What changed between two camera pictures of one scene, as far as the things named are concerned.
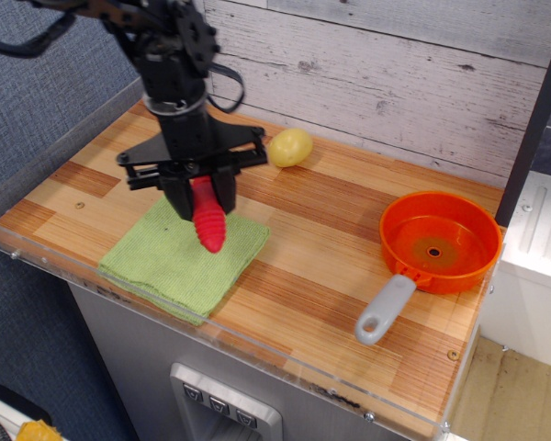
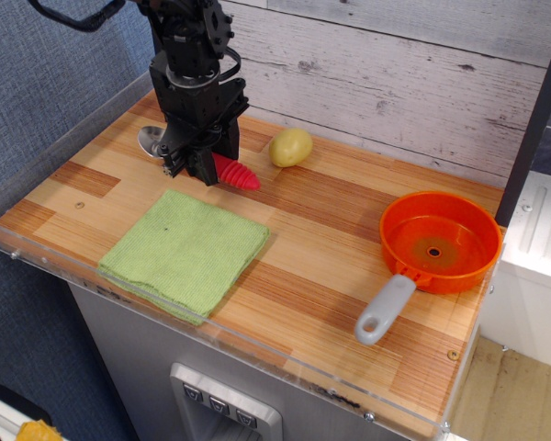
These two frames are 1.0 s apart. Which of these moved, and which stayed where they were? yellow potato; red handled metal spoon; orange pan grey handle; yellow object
Moved: red handled metal spoon
Stayed: yellow potato; orange pan grey handle; yellow object
